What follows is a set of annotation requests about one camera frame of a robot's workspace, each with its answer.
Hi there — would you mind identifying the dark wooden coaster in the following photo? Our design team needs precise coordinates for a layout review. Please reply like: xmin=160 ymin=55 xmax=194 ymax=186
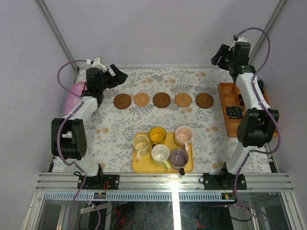
xmin=153 ymin=92 xmax=171 ymax=108
xmin=195 ymin=93 xmax=214 ymax=109
xmin=113 ymin=93 xmax=131 ymax=109

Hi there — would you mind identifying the woven rattan coaster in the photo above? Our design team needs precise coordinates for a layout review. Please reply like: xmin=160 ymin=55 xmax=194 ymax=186
xmin=133 ymin=92 xmax=150 ymax=107
xmin=174 ymin=93 xmax=192 ymax=108

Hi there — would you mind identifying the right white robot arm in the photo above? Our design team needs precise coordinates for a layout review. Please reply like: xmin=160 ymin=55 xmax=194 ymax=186
xmin=211 ymin=37 xmax=279 ymax=189

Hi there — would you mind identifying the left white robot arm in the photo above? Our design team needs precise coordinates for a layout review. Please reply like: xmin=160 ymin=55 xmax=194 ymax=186
xmin=51 ymin=59 xmax=128 ymax=189

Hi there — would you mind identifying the yellow glass cup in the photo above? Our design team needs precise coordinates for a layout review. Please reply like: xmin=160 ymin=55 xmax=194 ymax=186
xmin=149 ymin=126 xmax=167 ymax=145

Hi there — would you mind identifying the purple snowflake cloth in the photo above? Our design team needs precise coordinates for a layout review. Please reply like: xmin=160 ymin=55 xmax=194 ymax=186
xmin=63 ymin=81 xmax=87 ymax=115

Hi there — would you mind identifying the black item compartment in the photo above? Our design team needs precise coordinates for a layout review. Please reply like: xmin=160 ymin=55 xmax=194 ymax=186
xmin=238 ymin=94 xmax=245 ymax=106
xmin=226 ymin=105 xmax=244 ymax=119

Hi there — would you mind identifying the black item left compartment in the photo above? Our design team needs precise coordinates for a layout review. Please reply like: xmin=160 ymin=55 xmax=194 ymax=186
xmin=226 ymin=105 xmax=244 ymax=119

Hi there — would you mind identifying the cream mug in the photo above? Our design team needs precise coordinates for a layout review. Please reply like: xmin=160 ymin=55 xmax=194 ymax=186
xmin=133 ymin=135 xmax=150 ymax=162

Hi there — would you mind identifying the pink mug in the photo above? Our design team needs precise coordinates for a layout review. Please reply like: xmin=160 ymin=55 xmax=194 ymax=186
xmin=175 ymin=126 xmax=193 ymax=152

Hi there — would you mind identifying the yellow serving tray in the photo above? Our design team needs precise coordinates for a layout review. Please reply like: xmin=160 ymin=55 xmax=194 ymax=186
xmin=132 ymin=132 xmax=194 ymax=174

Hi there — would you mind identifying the purple mug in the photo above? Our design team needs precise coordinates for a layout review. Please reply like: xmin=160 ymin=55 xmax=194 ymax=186
xmin=169 ymin=148 xmax=189 ymax=171

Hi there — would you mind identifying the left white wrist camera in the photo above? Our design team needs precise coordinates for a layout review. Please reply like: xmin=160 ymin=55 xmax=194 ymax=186
xmin=86 ymin=57 xmax=107 ymax=72

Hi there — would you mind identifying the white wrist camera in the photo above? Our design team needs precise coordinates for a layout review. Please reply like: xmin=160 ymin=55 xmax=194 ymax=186
xmin=228 ymin=36 xmax=248 ymax=51
xmin=86 ymin=57 xmax=107 ymax=72

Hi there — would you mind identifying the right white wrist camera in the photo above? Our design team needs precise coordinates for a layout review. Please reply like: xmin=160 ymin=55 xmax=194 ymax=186
xmin=228 ymin=36 xmax=248 ymax=51

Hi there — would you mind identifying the white green-handled mug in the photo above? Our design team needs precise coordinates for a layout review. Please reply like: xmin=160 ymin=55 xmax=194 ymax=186
xmin=151 ymin=144 xmax=171 ymax=170

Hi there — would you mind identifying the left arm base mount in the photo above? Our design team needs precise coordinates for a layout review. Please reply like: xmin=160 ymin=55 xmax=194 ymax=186
xmin=73 ymin=165 xmax=120 ymax=190

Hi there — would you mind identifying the aluminium frame rail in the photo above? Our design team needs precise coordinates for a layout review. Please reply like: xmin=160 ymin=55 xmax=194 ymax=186
xmin=35 ymin=172 xmax=294 ymax=193

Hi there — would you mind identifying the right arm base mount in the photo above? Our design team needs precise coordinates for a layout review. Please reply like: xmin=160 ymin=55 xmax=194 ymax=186
xmin=202 ymin=163 xmax=236 ymax=190

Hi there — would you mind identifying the blue slotted cable duct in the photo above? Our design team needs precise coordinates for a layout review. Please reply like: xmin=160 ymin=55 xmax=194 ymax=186
xmin=45 ymin=192 xmax=222 ymax=201

